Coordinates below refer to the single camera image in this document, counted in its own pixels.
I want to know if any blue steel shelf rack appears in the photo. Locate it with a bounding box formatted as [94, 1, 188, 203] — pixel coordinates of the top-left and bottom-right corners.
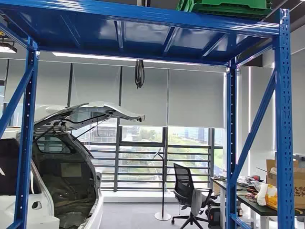
[0, 0, 296, 229]

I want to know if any grey roller blind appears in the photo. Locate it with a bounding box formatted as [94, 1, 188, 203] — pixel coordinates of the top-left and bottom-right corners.
[120, 67, 169, 127]
[72, 63, 120, 106]
[291, 50, 305, 156]
[168, 69, 224, 129]
[5, 59, 70, 110]

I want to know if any grey window railing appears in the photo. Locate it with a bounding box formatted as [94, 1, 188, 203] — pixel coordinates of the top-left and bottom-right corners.
[78, 140, 224, 192]

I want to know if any white car body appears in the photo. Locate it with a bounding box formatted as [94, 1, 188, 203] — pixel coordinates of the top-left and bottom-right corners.
[0, 101, 145, 229]

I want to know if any black floor stand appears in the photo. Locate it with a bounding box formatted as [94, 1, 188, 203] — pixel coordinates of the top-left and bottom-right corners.
[152, 148, 172, 222]

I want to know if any black mesh office chair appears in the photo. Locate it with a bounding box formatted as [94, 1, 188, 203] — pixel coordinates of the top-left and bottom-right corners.
[171, 163, 214, 229]

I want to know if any long ceiling light bar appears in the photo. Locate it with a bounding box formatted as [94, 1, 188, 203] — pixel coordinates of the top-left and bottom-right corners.
[52, 51, 202, 67]

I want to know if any grey cloth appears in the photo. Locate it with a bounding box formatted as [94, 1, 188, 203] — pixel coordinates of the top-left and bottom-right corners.
[191, 189, 203, 217]

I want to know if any black equipment case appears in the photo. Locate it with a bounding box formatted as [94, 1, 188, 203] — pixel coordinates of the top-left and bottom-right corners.
[206, 204, 221, 228]

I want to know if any green plastic crate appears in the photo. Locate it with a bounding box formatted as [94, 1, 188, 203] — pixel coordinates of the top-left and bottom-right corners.
[175, 0, 273, 20]

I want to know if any dark top desk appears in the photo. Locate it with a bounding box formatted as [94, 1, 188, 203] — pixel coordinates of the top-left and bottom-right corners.
[210, 177, 305, 229]

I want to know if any white yellow plastic bag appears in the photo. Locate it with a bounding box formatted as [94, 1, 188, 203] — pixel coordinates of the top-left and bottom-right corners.
[255, 183, 278, 211]

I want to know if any black ceiling lamp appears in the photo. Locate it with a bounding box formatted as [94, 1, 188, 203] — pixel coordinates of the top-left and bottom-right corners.
[0, 42, 17, 54]

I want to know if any open cardboard box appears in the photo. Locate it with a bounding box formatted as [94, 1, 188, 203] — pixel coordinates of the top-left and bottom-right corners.
[266, 159, 305, 210]

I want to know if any black hanging cable loop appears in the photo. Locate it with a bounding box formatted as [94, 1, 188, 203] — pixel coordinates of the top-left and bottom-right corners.
[135, 60, 145, 89]

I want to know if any tangle of coloured wires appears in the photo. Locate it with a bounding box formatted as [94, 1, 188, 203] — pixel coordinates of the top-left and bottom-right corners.
[242, 186, 259, 203]

